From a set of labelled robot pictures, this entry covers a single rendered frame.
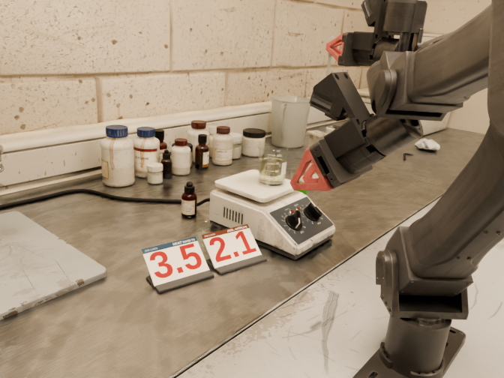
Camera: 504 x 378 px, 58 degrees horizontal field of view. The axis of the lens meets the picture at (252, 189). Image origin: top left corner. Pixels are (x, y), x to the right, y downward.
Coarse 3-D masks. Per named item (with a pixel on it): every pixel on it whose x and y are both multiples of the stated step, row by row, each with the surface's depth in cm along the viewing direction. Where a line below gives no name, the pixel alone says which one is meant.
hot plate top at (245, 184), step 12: (216, 180) 83; (228, 180) 83; (240, 180) 83; (252, 180) 84; (288, 180) 85; (240, 192) 78; (252, 192) 78; (264, 192) 78; (276, 192) 79; (288, 192) 81
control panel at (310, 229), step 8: (304, 200) 83; (280, 208) 78; (288, 208) 78; (296, 208) 79; (272, 216) 75; (280, 216) 76; (304, 216) 79; (280, 224) 74; (304, 224) 77; (312, 224) 78; (320, 224) 80; (328, 224) 81; (288, 232) 74; (296, 232) 75; (304, 232) 76; (312, 232) 77; (296, 240) 73; (304, 240) 74
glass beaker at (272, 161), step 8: (256, 144) 81; (264, 144) 82; (272, 144) 83; (280, 144) 83; (264, 152) 79; (272, 152) 78; (280, 152) 78; (264, 160) 79; (272, 160) 79; (280, 160) 79; (264, 168) 80; (272, 168) 79; (280, 168) 80; (264, 176) 80; (272, 176) 80; (280, 176) 80; (264, 184) 81; (272, 184) 80; (280, 184) 81
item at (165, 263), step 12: (156, 252) 66; (168, 252) 67; (180, 252) 68; (192, 252) 69; (156, 264) 65; (168, 264) 66; (180, 264) 67; (192, 264) 68; (204, 264) 69; (156, 276) 64; (168, 276) 65
